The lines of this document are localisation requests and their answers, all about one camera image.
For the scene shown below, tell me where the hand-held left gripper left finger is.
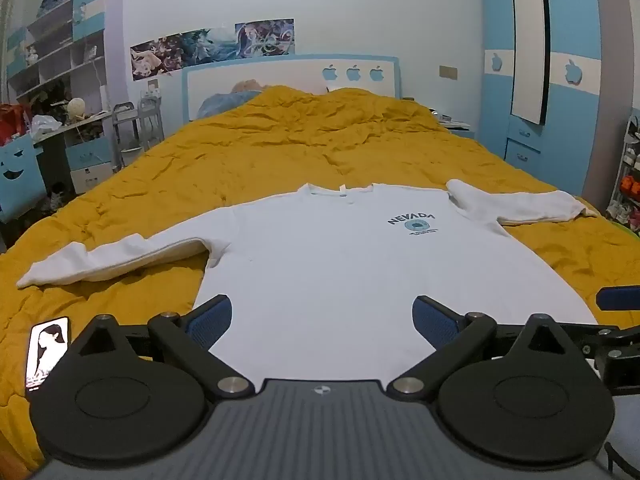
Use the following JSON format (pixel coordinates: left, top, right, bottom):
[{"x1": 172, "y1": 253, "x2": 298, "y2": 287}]
[{"x1": 67, "y1": 294, "x2": 255, "y2": 399}]

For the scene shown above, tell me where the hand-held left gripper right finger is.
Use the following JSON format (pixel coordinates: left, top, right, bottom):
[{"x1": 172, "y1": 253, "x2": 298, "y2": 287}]
[{"x1": 386, "y1": 294, "x2": 583, "y2": 401}]

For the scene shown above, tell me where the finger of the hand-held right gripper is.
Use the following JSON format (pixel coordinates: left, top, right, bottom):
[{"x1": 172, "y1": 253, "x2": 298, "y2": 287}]
[
  {"x1": 596, "y1": 286, "x2": 640, "y2": 312},
  {"x1": 566, "y1": 324, "x2": 640, "y2": 394}
]

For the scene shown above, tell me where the white long-sleeve sweatshirt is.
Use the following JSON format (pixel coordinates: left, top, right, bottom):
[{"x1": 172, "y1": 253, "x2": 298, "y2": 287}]
[{"x1": 16, "y1": 180, "x2": 601, "y2": 382}]

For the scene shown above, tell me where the shoe rack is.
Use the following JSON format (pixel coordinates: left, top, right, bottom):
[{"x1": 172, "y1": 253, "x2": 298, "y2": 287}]
[{"x1": 605, "y1": 115, "x2": 640, "y2": 237}]

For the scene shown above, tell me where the smartphone with white screen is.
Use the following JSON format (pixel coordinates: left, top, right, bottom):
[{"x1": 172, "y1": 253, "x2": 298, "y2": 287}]
[{"x1": 24, "y1": 316, "x2": 71, "y2": 402}]

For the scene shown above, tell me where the mustard yellow blanket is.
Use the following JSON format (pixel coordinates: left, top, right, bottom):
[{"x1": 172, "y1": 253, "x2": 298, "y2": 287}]
[{"x1": 0, "y1": 86, "x2": 640, "y2": 473}]

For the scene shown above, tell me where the blue nightstand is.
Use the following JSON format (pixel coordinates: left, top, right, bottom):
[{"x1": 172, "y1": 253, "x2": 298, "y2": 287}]
[{"x1": 430, "y1": 107, "x2": 477, "y2": 141}]

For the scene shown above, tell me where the grey metal cart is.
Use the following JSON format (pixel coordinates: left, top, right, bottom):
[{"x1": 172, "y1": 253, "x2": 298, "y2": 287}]
[{"x1": 112, "y1": 96, "x2": 167, "y2": 166}]

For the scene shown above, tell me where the blue pillow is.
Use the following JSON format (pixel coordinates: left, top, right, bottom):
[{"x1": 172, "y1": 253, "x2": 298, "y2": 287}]
[{"x1": 197, "y1": 79, "x2": 266, "y2": 120}]

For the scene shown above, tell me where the blue and white wardrobe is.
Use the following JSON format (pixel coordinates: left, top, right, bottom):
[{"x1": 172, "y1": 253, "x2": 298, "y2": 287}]
[{"x1": 479, "y1": 0, "x2": 608, "y2": 197}]

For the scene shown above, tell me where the blue cabinet with face cutout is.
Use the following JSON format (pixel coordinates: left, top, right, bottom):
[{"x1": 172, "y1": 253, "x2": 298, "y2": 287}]
[{"x1": 0, "y1": 135, "x2": 48, "y2": 223}]

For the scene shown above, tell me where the white and blue headboard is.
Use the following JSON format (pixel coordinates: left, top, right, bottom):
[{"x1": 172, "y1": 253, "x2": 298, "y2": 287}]
[{"x1": 181, "y1": 54, "x2": 402, "y2": 123}]

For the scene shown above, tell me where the white plastic bag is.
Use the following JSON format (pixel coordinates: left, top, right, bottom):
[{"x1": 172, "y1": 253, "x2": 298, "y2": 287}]
[{"x1": 30, "y1": 114, "x2": 63, "y2": 136}]

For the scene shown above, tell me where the red bag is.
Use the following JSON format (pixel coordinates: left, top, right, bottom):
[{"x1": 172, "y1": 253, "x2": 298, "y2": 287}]
[{"x1": 0, "y1": 103, "x2": 27, "y2": 147}]

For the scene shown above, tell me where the white and blue bookshelf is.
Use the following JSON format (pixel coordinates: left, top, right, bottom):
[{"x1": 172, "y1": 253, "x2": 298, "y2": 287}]
[{"x1": 5, "y1": 0, "x2": 108, "y2": 111}]

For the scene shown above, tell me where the anime wall poster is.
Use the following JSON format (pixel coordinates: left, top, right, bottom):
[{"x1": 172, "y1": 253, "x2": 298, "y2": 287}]
[
  {"x1": 130, "y1": 27, "x2": 237, "y2": 82},
  {"x1": 234, "y1": 18, "x2": 297, "y2": 59}
]

